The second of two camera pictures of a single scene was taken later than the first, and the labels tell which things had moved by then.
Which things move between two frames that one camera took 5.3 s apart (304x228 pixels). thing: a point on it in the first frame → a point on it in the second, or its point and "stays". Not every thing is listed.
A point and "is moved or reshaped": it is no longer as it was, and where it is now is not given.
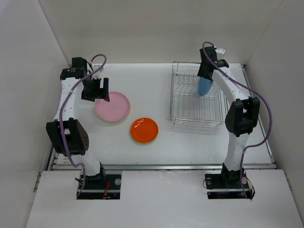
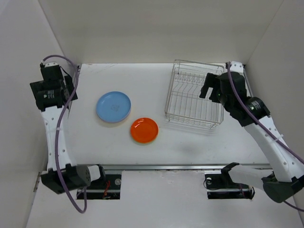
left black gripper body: (92, 89) → (63, 86)
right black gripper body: (201, 71) → (227, 103)
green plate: (145, 144) stays
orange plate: (144, 130) stays
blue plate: (204, 85) is moved or reshaped
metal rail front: (167, 166) stays
